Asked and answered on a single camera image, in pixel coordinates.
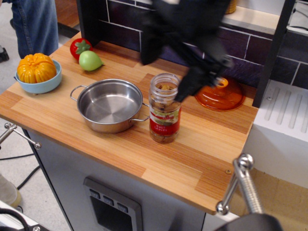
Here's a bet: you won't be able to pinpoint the yellow toy pumpkin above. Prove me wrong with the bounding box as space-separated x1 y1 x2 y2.
17 53 57 84

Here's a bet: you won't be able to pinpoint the orange glass pot lid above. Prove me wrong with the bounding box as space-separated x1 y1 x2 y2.
195 77 245 111

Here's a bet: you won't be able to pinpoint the person leg blue jeans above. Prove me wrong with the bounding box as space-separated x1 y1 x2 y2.
7 0 59 59

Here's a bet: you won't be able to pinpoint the wooden shelf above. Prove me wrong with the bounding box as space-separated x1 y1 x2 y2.
223 6 280 35

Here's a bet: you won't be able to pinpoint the beige shoe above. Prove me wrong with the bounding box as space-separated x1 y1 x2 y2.
0 174 22 208

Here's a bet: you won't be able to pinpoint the silver clamp screw right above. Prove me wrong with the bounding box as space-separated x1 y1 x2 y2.
216 154 264 216

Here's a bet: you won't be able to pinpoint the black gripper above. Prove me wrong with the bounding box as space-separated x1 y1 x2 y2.
166 36 233 103

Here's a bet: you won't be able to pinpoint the light blue bowl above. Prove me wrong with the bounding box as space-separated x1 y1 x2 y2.
14 60 62 94

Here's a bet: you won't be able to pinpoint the black floor cable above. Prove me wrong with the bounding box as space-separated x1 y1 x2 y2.
0 154 41 191

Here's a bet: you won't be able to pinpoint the green toy pear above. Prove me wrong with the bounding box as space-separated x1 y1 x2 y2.
79 51 104 71

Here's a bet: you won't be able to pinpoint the red toy tomato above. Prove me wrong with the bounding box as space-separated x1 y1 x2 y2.
70 38 93 61

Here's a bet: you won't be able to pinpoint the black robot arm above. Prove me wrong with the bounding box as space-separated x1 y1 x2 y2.
141 0 233 102

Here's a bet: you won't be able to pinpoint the yellow toy corn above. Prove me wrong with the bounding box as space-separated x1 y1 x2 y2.
225 0 237 14

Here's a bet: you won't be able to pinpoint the grey toy oven panel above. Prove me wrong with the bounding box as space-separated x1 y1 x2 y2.
83 178 143 231

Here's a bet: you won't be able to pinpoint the silver clamp handle left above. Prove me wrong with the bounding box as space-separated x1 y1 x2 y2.
0 122 42 150

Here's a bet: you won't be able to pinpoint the black vertical post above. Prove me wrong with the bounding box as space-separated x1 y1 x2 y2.
252 0 295 108

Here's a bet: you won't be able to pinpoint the stainless steel pot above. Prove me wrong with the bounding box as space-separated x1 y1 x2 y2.
70 79 150 134

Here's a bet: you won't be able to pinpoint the white drain board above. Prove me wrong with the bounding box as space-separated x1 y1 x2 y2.
254 80 308 142

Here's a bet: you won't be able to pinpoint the clear almond jar red label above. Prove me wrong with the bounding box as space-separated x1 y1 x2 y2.
149 73 181 144

